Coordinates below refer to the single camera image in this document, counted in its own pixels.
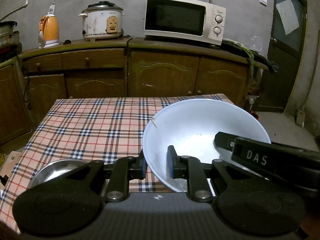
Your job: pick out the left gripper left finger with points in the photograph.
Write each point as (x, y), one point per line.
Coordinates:
(111, 181)

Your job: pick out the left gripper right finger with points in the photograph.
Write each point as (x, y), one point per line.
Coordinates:
(195, 173)

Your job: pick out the blue-white ceramic bowl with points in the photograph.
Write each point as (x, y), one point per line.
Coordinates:
(190, 126)

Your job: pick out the steel mixing bowl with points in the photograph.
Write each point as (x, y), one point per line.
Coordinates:
(55, 169)

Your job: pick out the plaid tablecloth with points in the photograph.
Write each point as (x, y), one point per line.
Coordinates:
(86, 129)

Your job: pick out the green cloth on cabinet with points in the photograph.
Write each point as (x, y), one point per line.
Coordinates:
(251, 56)

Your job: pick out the cardboard box on floor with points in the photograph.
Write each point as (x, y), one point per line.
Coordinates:
(10, 161)

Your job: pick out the brown wooden sideboard cabinet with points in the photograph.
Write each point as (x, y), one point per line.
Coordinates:
(34, 79)

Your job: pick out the dark door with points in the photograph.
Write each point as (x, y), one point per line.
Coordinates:
(285, 50)

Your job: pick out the white rice cooker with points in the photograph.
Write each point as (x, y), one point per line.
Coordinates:
(102, 20)

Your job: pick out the white microwave oven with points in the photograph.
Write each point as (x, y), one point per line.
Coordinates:
(185, 19)

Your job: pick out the orange electric kettle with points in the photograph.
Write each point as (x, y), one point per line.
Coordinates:
(49, 29)

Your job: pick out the stacked steel steamer pot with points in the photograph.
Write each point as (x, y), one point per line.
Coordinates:
(7, 34)

